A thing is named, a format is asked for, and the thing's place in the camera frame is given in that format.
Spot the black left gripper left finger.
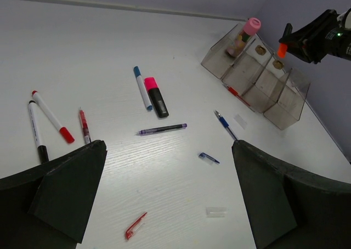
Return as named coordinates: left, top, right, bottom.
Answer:
left=1, top=140, right=107, bottom=248

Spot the red cap white marker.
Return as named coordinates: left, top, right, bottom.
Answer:
left=32, top=90, right=75, bottom=144

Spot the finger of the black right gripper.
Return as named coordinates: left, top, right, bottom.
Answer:
left=279, top=9, right=338, bottom=64
left=281, top=23, right=292, bottom=41

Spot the red pen beside organizer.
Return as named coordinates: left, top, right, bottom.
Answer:
left=223, top=84, right=255, bottom=112

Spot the red gel pen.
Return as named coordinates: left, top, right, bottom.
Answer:
left=78, top=109, right=91, bottom=144

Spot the pink cap sticker bottle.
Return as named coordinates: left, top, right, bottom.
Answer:
left=225, top=18, right=261, bottom=58

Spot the purple gel pen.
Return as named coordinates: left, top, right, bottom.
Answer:
left=136, top=123, right=188, bottom=136

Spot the clear acrylic organizer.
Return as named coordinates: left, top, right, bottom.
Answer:
left=201, top=23, right=310, bottom=130

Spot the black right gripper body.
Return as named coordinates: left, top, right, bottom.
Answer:
left=326, top=27, right=350, bottom=60

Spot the red pen cap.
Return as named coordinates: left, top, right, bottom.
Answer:
left=124, top=212, right=148, bottom=241

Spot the blue cap white marker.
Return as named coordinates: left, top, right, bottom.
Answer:
left=133, top=66, right=153, bottom=111

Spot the blue pen cap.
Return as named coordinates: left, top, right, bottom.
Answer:
left=198, top=152, right=220, bottom=165

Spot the blue ballpoint pen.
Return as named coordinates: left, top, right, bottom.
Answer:
left=214, top=110, right=238, bottom=140

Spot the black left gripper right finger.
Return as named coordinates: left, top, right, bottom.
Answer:
left=232, top=140, right=350, bottom=248

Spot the pink cap black highlighter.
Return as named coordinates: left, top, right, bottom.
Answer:
left=144, top=77, right=169, bottom=118

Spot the black cap white marker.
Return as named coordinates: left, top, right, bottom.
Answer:
left=28, top=100, right=49, bottom=163

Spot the orange cap black highlighter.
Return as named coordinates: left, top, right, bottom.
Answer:
left=277, top=43, right=288, bottom=59

